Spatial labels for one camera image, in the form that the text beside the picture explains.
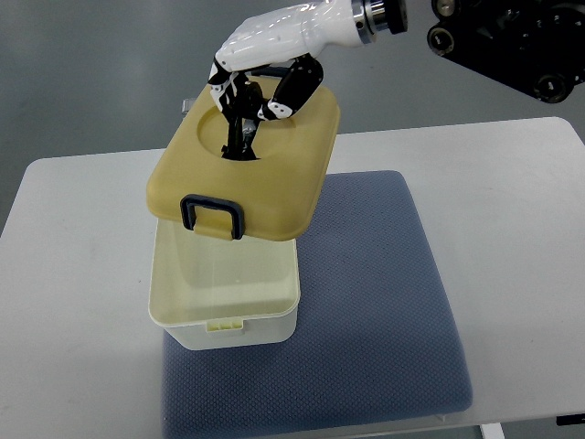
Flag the blue grey cushion mat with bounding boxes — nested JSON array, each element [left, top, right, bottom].
[[162, 171, 473, 438]]

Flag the black table clamp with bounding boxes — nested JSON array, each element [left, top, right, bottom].
[[556, 413, 585, 426]]

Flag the yellow box lid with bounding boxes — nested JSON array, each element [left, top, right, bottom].
[[146, 86, 340, 241]]

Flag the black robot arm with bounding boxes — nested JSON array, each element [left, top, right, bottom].
[[427, 1, 584, 103]]

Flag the white storage box base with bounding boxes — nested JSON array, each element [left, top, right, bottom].
[[149, 219, 301, 350]]

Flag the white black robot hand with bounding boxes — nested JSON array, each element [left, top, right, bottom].
[[207, 0, 409, 123]]

